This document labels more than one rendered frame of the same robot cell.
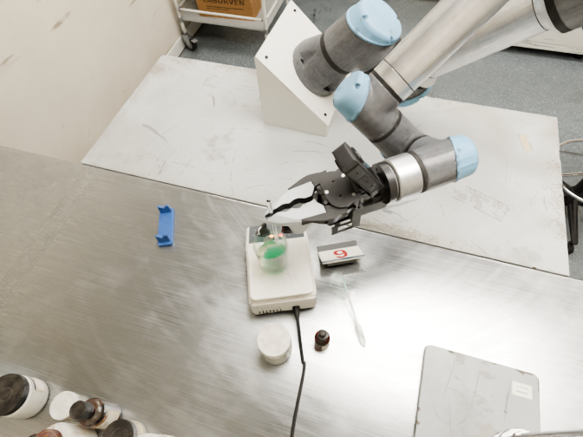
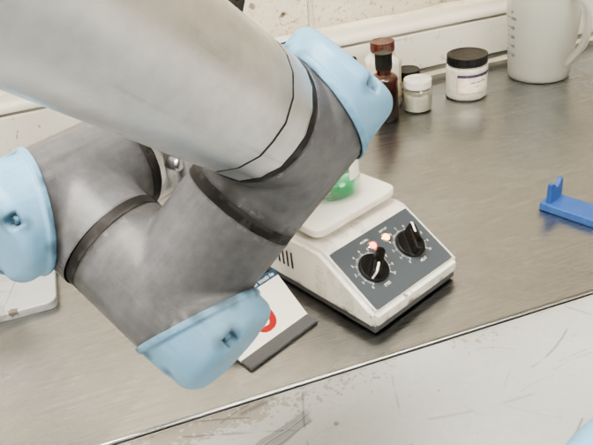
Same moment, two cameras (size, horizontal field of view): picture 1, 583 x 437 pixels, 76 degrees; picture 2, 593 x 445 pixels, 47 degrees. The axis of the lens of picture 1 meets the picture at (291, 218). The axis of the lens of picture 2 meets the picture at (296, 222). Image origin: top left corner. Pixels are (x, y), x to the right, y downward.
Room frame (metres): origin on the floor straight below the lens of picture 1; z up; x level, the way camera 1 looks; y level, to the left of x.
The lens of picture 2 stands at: (0.81, -0.37, 1.35)
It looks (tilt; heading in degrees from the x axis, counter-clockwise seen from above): 31 degrees down; 144
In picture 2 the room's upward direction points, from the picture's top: 7 degrees counter-clockwise
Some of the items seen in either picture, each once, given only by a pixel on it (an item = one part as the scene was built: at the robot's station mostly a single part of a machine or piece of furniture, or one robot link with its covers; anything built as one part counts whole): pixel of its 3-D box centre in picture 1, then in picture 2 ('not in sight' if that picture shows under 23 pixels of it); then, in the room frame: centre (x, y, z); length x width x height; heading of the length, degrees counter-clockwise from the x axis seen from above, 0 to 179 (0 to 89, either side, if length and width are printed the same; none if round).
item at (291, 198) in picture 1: (290, 206); not in sight; (0.34, 0.00, 1.14); 0.09 x 0.03 x 0.06; 104
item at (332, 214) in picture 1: (325, 209); not in sight; (0.32, -0.05, 1.16); 0.09 x 0.05 x 0.02; 107
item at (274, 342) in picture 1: (275, 344); not in sight; (0.17, 0.05, 0.94); 0.06 x 0.06 x 0.08
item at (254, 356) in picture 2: (339, 251); (262, 317); (0.36, -0.10, 0.92); 0.09 x 0.06 x 0.04; 95
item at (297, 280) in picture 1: (279, 267); (319, 194); (0.30, 0.03, 0.98); 0.12 x 0.12 x 0.01; 2
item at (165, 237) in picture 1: (164, 224); (586, 203); (0.47, 0.29, 0.92); 0.10 x 0.03 x 0.04; 3
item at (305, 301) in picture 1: (279, 264); (339, 236); (0.33, 0.03, 0.94); 0.22 x 0.13 x 0.08; 2
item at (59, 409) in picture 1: (70, 407); (417, 94); (0.10, 0.42, 0.93); 0.05 x 0.05 x 0.05
